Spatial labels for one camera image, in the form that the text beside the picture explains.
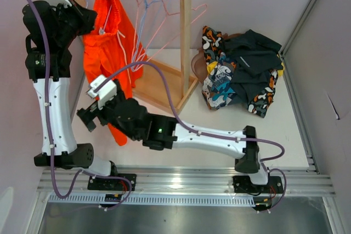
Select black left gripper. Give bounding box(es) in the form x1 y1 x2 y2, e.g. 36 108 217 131
51 0 97 47

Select bright orange shorts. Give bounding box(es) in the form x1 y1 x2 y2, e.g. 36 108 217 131
82 0 148 147

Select blue patterned shorts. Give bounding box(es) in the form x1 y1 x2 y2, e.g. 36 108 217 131
202 52 242 110

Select yellow shorts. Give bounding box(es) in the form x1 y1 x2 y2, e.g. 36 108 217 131
207 54 284 78

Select orange grey camouflage shorts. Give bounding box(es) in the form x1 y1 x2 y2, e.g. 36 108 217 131
202 26 284 118

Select dark navy shorts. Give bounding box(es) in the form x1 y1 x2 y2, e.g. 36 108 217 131
223 30 282 103

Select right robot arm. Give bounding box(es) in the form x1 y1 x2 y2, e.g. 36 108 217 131
77 76 281 196

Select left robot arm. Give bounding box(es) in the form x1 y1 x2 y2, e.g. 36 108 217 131
22 0 119 190

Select wooden clothes rack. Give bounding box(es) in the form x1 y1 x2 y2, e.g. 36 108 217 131
61 0 200 115

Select translucent pink plastic basin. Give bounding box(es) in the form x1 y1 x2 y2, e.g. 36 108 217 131
191 33 247 109

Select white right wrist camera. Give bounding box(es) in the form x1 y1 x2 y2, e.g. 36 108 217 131
87 75 117 110

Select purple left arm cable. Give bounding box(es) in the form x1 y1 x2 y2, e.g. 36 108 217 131
13 0 132 213

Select grey slotted cable duct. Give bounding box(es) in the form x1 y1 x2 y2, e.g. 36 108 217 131
48 193 255 207

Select aluminium mounting rail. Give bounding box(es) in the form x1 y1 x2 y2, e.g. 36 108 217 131
37 167 337 198

